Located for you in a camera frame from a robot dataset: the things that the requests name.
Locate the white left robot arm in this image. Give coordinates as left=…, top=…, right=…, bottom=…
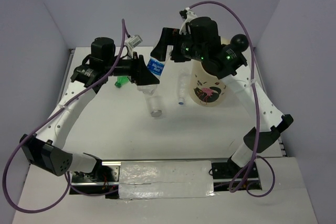
left=20, top=35, right=160, bottom=182

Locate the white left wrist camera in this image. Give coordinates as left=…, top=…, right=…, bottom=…
left=125, top=35, right=143, bottom=49

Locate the cream bin with black ears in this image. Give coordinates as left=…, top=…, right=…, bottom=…
left=189, top=61, right=228, bottom=107

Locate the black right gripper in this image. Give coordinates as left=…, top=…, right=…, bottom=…
left=150, top=27, right=205, bottom=62

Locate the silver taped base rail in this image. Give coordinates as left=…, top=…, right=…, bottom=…
left=68, top=158, right=263, bottom=200

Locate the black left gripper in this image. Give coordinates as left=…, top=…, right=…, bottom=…
left=105, top=52, right=161, bottom=87

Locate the green plastic bottle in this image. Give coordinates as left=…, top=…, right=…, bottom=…
left=114, top=76, right=130, bottom=88

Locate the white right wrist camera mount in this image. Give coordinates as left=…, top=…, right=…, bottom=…
left=179, top=7, right=197, bottom=35

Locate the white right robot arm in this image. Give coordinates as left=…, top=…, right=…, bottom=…
left=150, top=17, right=293, bottom=177

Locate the clear bottle with blue label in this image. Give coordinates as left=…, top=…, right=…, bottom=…
left=137, top=46, right=173, bottom=95

